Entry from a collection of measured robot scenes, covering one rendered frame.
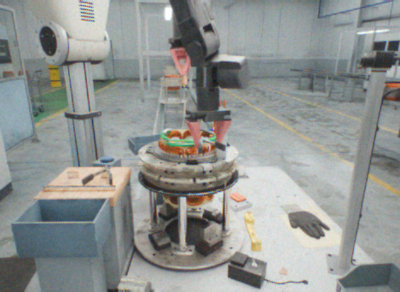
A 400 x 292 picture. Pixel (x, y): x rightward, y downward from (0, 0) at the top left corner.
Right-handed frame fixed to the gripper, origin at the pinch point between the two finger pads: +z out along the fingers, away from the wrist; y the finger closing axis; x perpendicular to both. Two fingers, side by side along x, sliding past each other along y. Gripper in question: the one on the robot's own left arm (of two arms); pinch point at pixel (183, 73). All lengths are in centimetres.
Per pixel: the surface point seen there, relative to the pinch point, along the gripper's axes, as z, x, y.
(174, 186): 34.0, 2.1, -6.3
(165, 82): -65, 87, 266
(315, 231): 53, -41, 22
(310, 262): 59, -36, 9
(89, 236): 41, 13, -32
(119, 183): 32.2, 14.5, -15.1
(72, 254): 45, 18, -31
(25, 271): 100, 132, 84
